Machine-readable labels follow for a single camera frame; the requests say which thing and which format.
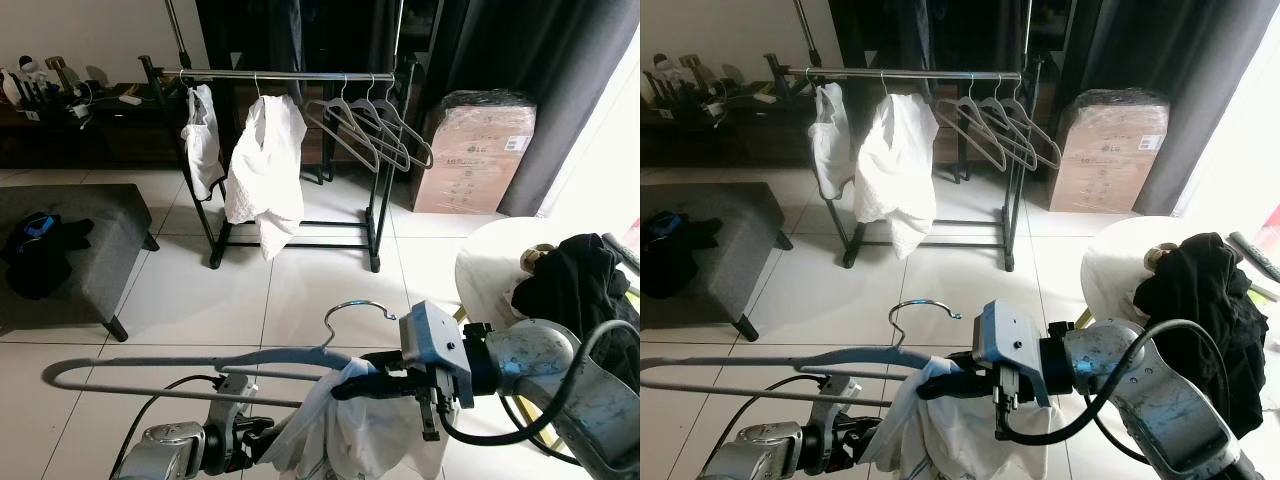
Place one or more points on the gold table lamp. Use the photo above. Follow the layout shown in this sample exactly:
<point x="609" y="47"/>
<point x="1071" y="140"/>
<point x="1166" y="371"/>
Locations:
<point x="692" y="63"/>
<point x="57" y="65"/>

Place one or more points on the wrapped brown cardboard box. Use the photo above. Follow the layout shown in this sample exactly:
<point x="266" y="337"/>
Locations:
<point x="470" y="160"/>
<point x="1105" y="160"/>

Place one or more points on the grey plastic clothes hanger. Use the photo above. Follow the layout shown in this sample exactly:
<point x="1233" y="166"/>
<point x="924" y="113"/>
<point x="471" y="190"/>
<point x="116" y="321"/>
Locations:
<point x="372" y="158"/>
<point x="1000" y="158"/>
<point x="780" y="360"/>
<point x="1053" y="152"/>
<point x="200" y="357"/>
<point x="425" y="152"/>
<point x="1029" y="157"/>
<point x="402" y="157"/>

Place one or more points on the large black garment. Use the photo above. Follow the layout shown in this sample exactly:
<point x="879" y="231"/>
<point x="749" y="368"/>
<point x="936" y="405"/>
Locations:
<point x="580" y="285"/>
<point x="1200" y="290"/>

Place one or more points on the white printed garment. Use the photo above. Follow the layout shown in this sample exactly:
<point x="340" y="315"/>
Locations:
<point x="340" y="440"/>
<point x="940" y="440"/>

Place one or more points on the beige crumpled garment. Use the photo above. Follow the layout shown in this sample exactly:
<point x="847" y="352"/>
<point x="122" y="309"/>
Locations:
<point x="1163" y="255"/>
<point x="540" y="260"/>

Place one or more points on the black garment with blue label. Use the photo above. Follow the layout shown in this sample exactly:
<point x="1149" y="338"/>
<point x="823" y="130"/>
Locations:
<point x="45" y="265"/>
<point x="680" y="265"/>

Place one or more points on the dark wooden low console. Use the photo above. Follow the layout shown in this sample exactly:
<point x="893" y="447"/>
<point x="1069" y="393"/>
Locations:
<point x="100" y="140"/>
<point x="730" y="140"/>

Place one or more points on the white black-faced robot figure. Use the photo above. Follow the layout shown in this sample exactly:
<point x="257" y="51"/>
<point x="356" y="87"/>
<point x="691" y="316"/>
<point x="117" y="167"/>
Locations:
<point x="30" y="65"/>
<point x="665" y="68"/>

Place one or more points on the black metal clothes rack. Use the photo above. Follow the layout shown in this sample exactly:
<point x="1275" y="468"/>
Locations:
<point x="930" y="75"/>
<point x="300" y="75"/>

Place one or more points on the white quilted shirt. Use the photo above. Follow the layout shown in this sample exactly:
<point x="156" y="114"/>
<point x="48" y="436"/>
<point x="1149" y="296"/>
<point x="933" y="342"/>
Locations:
<point x="265" y="170"/>
<point x="895" y="170"/>

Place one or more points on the small white top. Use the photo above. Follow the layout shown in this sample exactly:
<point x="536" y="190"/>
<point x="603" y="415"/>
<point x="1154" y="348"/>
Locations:
<point x="205" y="140"/>
<point x="832" y="140"/>

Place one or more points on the round white gold-legged table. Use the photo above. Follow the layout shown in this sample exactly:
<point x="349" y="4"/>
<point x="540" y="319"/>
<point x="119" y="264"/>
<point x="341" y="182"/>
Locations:
<point x="490" y="270"/>
<point x="1115" y="265"/>

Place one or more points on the white egg-shaped robot toy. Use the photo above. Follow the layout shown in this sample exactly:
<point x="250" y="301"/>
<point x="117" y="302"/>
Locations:
<point x="8" y="88"/>

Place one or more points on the dark grey ottoman bench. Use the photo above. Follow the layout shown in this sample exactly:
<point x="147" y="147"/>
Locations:
<point x="110" y="250"/>
<point x="745" y="260"/>

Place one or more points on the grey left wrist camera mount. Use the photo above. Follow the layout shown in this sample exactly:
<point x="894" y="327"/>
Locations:
<point x="828" y="395"/>
<point x="237" y="392"/>

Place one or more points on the white charger adapter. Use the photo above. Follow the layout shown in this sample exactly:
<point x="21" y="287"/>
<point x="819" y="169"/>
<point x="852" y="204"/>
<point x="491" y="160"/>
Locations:
<point x="714" y="108"/>
<point x="80" y="110"/>

